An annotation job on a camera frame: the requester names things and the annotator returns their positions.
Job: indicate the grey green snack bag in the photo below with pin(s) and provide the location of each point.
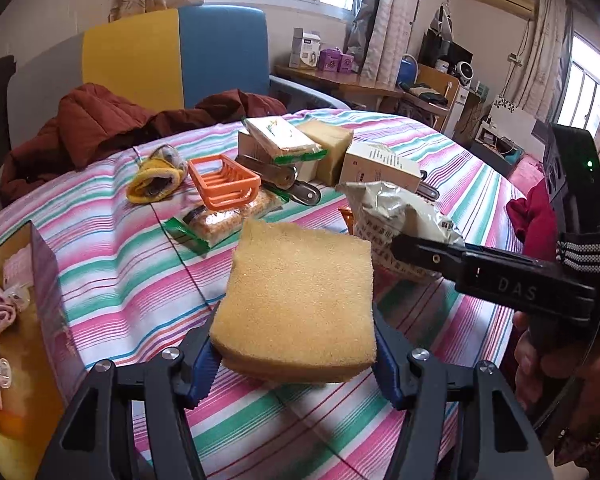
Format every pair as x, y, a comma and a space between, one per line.
395, 215

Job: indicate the small desk fan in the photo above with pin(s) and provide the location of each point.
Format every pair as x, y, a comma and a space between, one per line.
463, 72

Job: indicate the side window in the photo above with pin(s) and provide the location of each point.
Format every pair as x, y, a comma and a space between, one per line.
587, 85

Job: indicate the red cloth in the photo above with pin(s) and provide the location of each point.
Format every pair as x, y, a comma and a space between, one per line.
530, 215

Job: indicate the air conditioner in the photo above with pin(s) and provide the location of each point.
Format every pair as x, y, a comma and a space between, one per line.
502, 0

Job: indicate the yellow sponge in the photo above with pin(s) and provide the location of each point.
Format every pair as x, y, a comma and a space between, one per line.
330, 150
295, 300

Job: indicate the grey quilted curtain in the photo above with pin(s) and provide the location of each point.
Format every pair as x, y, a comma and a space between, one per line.
385, 20

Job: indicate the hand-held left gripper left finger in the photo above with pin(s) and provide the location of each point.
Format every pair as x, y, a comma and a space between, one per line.
202, 375

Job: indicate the white square box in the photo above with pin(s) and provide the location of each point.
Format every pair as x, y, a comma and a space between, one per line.
307, 171

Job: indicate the grey yellow blue chair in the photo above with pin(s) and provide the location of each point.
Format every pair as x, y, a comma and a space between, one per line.
130, 60

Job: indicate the person's right hand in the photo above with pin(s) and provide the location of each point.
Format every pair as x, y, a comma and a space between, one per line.
522, 360

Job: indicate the gold tin box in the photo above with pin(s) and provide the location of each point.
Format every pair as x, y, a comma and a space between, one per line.
55, 310

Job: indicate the blue bag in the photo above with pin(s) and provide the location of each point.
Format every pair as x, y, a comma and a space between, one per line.
408, 70

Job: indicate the yellow grey sock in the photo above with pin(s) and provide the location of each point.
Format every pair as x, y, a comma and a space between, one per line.
150, 180

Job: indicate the black rolled mat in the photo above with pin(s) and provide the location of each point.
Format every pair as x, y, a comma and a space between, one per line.
0, 110

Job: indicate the wooden desk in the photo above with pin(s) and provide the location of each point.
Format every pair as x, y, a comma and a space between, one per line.
350, 82

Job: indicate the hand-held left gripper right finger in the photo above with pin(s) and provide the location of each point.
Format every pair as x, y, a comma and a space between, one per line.
385, 375

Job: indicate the white carton box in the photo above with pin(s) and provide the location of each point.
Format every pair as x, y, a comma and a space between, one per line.
307, 52

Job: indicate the green cracker packet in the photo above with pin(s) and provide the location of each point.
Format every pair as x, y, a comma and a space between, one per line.
220, 225
280, 137

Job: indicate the purple box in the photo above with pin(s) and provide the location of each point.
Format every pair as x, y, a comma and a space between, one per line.
348, 63
330, 60

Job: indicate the maroon padded jacket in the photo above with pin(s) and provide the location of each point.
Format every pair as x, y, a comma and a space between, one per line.
95, 125

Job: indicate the beige cardboard box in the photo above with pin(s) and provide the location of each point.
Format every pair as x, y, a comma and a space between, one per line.
375, 162

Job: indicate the orange plastic basket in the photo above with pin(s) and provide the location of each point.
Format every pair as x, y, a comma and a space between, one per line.
220, 185

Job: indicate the beige side curtain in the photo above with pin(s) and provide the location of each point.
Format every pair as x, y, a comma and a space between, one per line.
545, 60

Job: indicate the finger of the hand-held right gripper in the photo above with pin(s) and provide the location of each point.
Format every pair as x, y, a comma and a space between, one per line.
430, 260

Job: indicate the striped cloth covered desktop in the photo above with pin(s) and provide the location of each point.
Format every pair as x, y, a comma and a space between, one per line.
130, 270

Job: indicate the dark metal bar tool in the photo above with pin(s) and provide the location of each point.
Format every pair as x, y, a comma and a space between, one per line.
265, 170

